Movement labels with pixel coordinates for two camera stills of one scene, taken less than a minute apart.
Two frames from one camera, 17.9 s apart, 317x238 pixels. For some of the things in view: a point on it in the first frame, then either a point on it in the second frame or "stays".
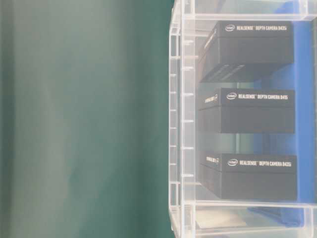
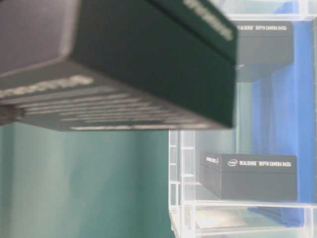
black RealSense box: x=224 y=110 → x=117 y=65
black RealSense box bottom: x=231 y=176 stays
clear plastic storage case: x=242 y=118 stays
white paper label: x=220 y=218 stays
